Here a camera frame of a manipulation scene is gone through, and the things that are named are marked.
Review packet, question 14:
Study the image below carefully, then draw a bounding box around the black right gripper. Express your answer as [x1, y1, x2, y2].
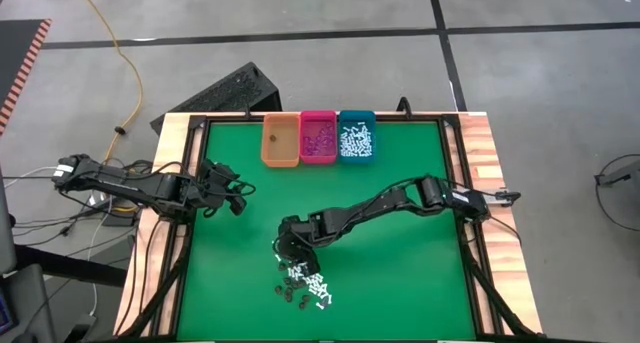
[272, 213, 326, 278]

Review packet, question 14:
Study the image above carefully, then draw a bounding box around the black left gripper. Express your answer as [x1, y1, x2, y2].
[199, 157, 256, 217]

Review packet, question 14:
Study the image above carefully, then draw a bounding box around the orange plastic bin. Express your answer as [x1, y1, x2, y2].
[260, 113, 302, 168]

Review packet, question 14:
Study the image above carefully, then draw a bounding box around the pink plastic bin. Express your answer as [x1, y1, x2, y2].
[299, 110, 339, 165]

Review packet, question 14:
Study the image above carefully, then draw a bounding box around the blue plastic bin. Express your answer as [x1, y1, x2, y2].
[338, 109, 377, 165]

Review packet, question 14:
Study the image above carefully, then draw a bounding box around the black perforated metal case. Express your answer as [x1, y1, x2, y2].
[149, 61, 283, 134]

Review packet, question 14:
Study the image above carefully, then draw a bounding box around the wooden table side board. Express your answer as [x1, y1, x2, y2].
[457, 111, 545, 335]
[113, 112, 206, 337]

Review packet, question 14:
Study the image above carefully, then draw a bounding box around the green table mat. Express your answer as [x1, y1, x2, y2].
[175, 121, 477, 340]

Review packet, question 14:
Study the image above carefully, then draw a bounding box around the black floor bar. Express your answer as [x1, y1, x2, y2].
[13, 244, 129, 288]

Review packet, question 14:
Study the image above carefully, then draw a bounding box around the black mat orange striped edge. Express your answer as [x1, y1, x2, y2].
[0, 18, 53, 137]

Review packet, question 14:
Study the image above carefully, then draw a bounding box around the yellow extension cable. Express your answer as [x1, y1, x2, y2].
[73, 0, 145, 172]

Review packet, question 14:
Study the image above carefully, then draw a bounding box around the black table frame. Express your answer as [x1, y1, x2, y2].
[114, 110, 541, 343]

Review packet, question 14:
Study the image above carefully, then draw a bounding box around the grey metal post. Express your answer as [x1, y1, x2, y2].
[0, 166, 17, 277]

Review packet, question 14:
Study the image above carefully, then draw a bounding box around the black floor cable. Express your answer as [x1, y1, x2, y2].
[593, 152, 640, 238]

